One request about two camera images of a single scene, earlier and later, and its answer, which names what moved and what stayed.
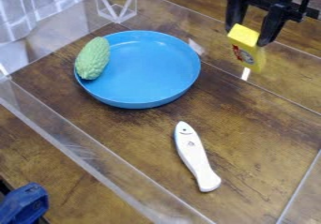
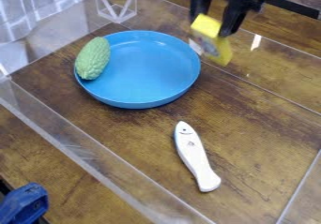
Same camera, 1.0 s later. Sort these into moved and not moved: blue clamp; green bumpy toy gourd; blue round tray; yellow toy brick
Moved: yellow toy brick
Not moved: green bumpy toy gourd; blue round tray; blue clamp
